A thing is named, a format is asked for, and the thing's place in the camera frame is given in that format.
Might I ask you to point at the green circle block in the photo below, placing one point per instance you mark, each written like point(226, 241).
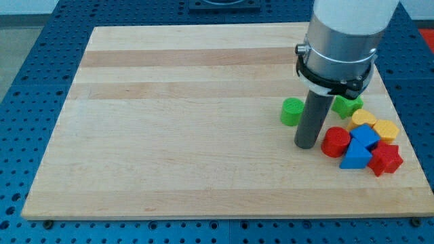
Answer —
point(291, 111)

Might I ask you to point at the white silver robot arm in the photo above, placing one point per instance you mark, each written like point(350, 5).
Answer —
point(339, 49)

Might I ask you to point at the green star block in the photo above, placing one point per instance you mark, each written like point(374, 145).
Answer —
point(345, 107)

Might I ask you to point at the red star block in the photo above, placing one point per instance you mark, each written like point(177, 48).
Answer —
point(385, 159)

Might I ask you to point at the light wooden board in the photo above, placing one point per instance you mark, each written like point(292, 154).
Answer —
point(183, 122)

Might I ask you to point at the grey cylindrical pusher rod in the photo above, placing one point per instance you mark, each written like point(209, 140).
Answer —
point(316, 108)

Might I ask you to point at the red cylinder block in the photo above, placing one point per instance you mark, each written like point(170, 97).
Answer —
point(335, 142)

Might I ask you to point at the yellow heart block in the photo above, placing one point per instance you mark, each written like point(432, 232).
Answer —
point(361, 117)

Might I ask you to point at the blue triangle block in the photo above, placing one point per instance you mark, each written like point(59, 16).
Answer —
point(356, 156)

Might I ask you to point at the blue cube block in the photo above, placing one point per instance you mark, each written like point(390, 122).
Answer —
point(366, 136)

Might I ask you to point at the yellow hexagon block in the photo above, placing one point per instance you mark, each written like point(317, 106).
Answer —
point(387, 130)

